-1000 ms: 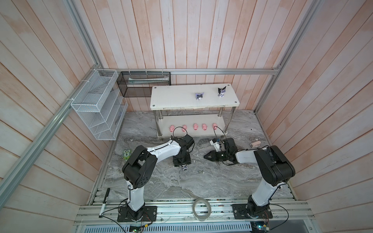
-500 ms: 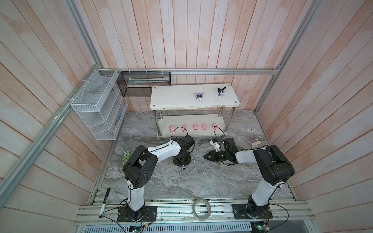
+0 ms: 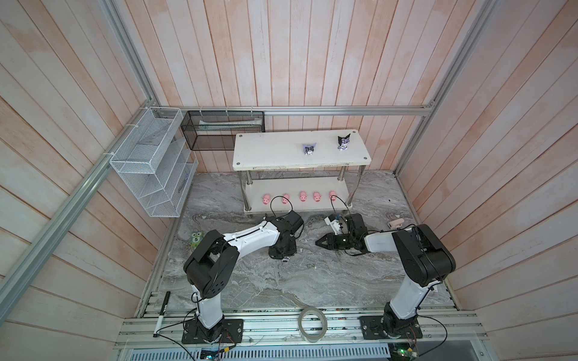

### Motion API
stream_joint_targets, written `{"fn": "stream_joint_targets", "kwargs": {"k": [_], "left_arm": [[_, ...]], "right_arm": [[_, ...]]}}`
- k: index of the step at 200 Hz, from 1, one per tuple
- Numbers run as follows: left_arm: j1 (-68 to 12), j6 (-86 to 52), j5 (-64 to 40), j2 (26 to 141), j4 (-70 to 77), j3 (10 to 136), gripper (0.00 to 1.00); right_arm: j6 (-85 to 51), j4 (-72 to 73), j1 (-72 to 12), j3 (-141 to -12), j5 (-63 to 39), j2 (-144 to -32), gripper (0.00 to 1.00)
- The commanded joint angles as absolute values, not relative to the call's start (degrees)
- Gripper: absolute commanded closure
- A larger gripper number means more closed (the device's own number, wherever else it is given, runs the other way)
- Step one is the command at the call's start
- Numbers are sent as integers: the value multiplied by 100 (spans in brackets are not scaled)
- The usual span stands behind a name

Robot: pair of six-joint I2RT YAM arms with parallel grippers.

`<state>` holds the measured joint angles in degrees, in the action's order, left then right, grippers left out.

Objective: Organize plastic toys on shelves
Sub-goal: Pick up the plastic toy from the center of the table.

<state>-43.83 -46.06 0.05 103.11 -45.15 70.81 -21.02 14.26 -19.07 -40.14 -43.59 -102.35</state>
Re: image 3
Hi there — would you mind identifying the white wire mesh rack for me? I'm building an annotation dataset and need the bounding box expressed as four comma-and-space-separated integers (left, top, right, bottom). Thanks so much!
110, 107, 198, 218

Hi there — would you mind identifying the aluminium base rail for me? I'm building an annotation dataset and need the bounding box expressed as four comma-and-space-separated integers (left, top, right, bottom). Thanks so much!
114, 306, 489, 350

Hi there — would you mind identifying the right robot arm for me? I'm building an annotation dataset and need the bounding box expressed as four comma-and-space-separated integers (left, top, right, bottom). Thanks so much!
315, 214, 456, 340

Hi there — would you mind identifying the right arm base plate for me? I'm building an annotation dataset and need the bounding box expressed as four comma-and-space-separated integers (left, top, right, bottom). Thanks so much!
359, 314, 423, 340

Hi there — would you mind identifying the white two-tier shelf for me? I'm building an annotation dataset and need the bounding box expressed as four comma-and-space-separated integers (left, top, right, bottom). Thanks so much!
233, 129, 372, 214

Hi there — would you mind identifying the clear tape roll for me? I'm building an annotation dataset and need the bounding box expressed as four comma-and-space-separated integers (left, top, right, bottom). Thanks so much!
297, 306, 328, 343

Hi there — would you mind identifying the green frog block toy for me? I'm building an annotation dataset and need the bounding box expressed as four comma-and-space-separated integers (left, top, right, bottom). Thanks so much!
189, 232, 205, 250

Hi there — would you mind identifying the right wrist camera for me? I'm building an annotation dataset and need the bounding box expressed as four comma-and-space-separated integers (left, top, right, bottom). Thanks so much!
325, 214, 343, 236

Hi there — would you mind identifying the black mesh basket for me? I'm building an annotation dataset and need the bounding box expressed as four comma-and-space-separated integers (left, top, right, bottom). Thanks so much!
181, 110, 266, 151

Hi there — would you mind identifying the black purple figure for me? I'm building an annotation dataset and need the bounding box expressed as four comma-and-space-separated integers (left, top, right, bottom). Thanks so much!
338, 134, 351, 151

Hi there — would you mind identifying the pink small toy right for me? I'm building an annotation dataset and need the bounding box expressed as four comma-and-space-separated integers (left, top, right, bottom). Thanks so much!
388, 218, 405, 230

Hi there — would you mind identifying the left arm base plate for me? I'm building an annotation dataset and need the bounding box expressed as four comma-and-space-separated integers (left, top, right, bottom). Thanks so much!
182, 317, 244, 344

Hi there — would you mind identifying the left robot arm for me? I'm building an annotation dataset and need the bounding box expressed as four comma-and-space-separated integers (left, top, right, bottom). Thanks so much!
182, 211, 304, 344

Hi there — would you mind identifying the white marker pen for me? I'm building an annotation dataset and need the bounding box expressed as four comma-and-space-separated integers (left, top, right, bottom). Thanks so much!
153, 291, 171, 338

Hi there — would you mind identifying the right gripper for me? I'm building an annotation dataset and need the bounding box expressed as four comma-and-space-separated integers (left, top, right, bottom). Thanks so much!
315, 233, 355, 251

